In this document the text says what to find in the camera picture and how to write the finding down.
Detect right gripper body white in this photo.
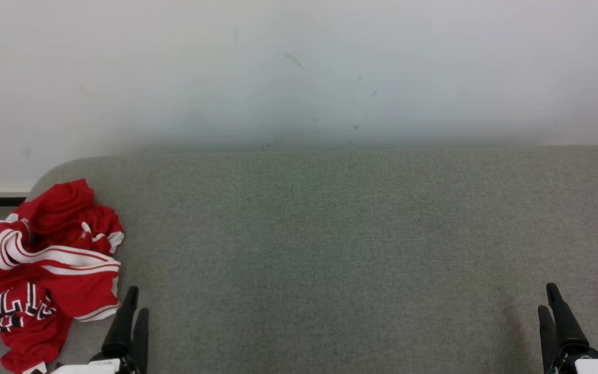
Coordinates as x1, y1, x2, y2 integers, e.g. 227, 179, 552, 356
553, 348, 598, 374

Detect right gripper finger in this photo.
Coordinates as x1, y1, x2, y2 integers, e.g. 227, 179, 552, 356
546, 283, 590, 357
537, 305, 560, 374

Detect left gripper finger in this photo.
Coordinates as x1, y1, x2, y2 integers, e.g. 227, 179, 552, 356
102, 286, 139, 358
131, 308, 150, 374

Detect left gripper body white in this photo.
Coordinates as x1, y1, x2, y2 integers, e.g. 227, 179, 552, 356
50, 352, 138, 374

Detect red Bulls 23 jersey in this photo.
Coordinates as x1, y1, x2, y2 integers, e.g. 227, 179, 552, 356
0, 213, 122, 374

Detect red shorts white side patches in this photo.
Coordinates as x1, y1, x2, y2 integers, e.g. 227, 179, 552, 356
16, 179, 125, 255

